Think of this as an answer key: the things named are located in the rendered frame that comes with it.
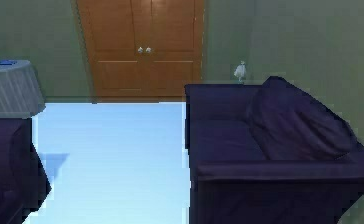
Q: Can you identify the dark purple armchair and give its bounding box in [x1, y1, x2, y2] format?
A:
[0, 116, 53, 224]

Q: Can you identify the grey pleated lamp shade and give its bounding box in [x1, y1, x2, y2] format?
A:
[0, 59, 47, 120]

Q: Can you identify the dark purple sofa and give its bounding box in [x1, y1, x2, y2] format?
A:
[184, 75, 364, 224]

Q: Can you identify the brown wooden double door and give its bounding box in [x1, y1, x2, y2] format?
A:
[75, 0, 206, 102]

